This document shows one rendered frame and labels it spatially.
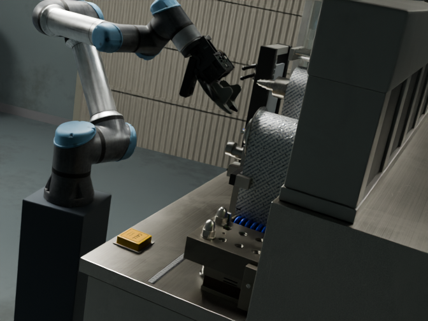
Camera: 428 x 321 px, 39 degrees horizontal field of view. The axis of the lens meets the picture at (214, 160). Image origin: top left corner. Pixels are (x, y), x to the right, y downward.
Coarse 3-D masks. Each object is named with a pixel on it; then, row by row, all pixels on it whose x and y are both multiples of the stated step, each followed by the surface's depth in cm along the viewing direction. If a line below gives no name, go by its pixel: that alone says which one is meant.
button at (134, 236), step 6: (120, 234) 164; (126, 234) 165; (132, 234) 165; (138, 234) 166; (144, 234) 166; (120, 240) 163; (126, 240) 162; (132, 240) 162; (138, 240) 163; (144, 240) 163; (150, 240) 167; (126, 246) 163; (132, 246) 162; (138, 246) 161; (144, 246) 164
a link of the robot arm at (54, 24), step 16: (48, 0) 187; (32, 16) 184; (48, 16) 179; (64, 16) 174; (80, 16) 171; (48, 32) 182; (64, 32) 174; (80, 32) 168; (96, 32) 159; (112, 32) 158; (128, 32) 161; (96, 48) 160; (112, 48) 160; (128, 48) 163
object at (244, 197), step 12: (252, 168) 157; (264, 168) 155; (276, 168) 154; (252, 180) 157; (264, 180) 156; (276, 180) 154; (240, 192) 160; (252, 192) 158; (264, 192) 157; (276, 192) 155; (240, 204) 160; (252, 204) 159; (264, 204) 157; (240, 216) 161; (252, 216) 160; (264, 216) 158
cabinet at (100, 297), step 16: (96, 288) 154; (112, 288) 152; (96, 304) 155; (112, 304) 153; (128, 304) 151; (144, 304) 149; (96, 320) 156; (112, 320) 154; (128, 320) 152; (144, 320) 150; (160, 320) 148; (176, 320) 146; (192, 320) 144
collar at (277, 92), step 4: (280, 76) 180; (276, 80) 179; (280, 80) 179; (284, 80) 178; (288, 80) 178; (276, 84) 178; (280, 84) 178; (284, 84) 178; (276, 88) 178; (280, 88) 178; (284, 88) 178; (272, 92) 180; (276, 92) 179; (280, 92) 178; (284, 92) 178; (276, 96) 180; (280, 96) 179; (284, 96) 179
